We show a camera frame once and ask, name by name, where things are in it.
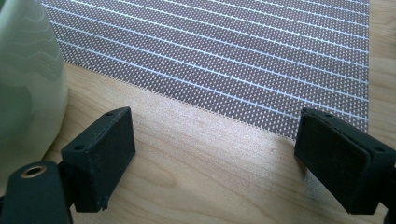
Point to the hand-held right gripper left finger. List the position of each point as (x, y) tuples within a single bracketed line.
[(99, 161)]

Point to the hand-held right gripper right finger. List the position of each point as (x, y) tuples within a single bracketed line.
[(339, 161)]

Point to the green ceramic bowl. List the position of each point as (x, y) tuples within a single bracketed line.
[(25, 77)]

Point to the striped woven placemat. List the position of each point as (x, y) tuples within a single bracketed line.
[(218, 56)]

